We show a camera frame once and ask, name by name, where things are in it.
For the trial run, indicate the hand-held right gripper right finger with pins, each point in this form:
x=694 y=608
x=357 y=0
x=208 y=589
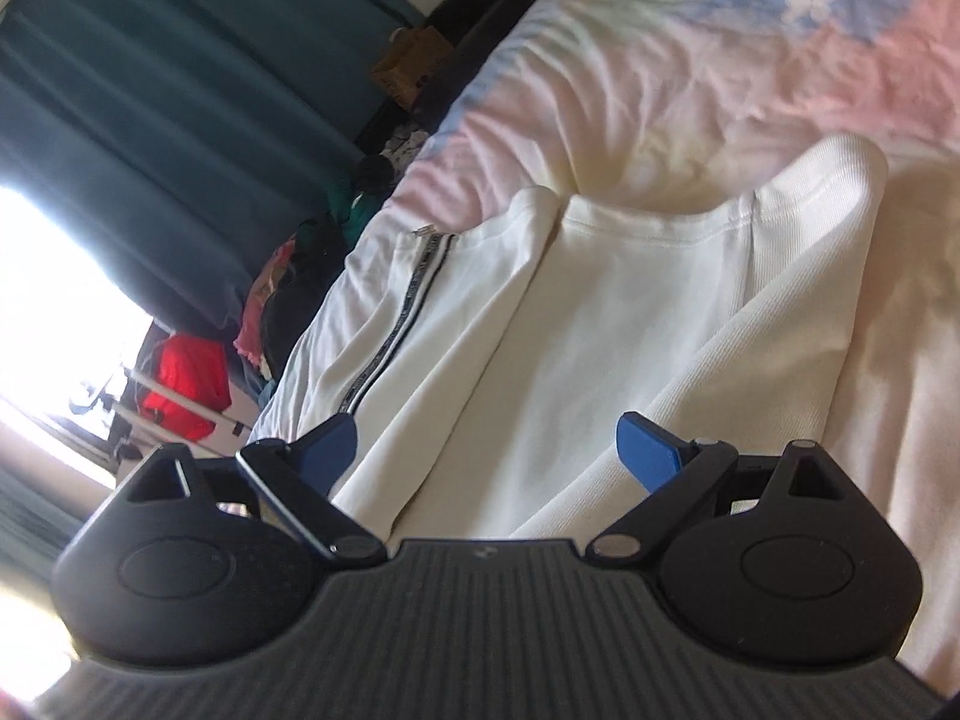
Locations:
x=649 y=454

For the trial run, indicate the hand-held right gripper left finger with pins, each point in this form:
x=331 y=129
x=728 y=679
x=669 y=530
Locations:
x=330 y=454

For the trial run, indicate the cream white zip jacket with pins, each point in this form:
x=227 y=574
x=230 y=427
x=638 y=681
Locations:
x=600 y=330

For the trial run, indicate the pile of colourful clothes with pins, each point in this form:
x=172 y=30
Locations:
x=300 y=277

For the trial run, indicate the red bag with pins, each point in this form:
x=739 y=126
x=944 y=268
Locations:
x=187 y=382

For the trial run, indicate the narrow teal curtain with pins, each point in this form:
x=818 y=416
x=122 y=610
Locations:
x=37 y=517

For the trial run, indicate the dark framed window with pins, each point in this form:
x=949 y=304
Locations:
x=52 y=315

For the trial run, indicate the bed with pastel sheet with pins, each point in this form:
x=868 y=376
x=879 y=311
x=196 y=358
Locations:
x=675 y=75

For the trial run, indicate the cardboard box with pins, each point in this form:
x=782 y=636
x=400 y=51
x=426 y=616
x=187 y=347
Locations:
x=409 y=64

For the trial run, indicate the wide teal curtain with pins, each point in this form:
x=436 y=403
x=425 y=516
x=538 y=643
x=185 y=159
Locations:
x=150 y=90

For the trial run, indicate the dark sofa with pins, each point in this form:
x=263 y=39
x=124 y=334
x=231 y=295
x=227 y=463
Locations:
x=480 y=22

